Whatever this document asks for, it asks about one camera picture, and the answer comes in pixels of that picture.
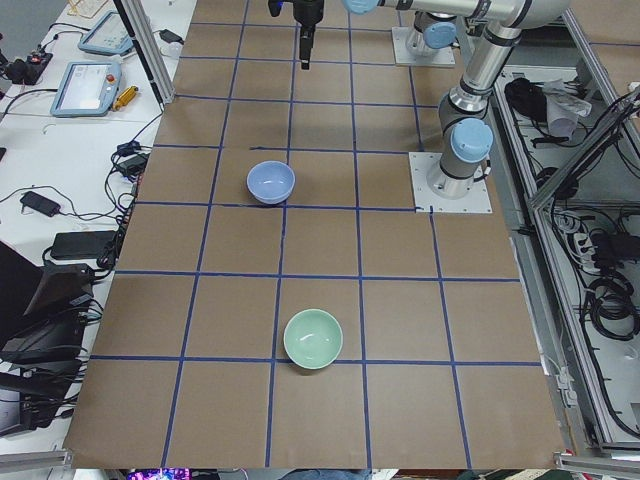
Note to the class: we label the aluminium frame post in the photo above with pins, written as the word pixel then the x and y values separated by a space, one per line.
pixel 138 27

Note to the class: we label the black idle gripper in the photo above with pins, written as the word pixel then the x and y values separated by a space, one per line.
pixel 308 11

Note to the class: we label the blue teach pendant far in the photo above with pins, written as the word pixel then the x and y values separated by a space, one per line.
pixel 108 37

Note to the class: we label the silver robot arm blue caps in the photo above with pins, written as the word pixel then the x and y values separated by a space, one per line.
pixel 467 138

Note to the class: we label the green ceramic bowl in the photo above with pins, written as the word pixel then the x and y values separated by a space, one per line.
pixel 313 339

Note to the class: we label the black power brick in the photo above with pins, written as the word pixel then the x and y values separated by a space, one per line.
pixel 84 245

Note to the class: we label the blue ceramic bowl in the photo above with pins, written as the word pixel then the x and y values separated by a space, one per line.
pixel 271 182

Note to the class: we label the black power adapter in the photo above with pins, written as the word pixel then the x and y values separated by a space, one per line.
pixel 169 36

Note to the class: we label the blue teach pendant near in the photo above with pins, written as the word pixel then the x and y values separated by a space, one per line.
pixel 87 89

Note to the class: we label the blue teach pendant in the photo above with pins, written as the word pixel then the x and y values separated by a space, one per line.
pixel 87 89
pixel 108 37

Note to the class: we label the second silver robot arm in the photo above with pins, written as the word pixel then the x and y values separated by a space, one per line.
pixel 431 32

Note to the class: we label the black smartphone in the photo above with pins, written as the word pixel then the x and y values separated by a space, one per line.
pixel 40 204

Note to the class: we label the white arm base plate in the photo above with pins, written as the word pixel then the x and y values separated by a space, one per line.
pixel 435 192

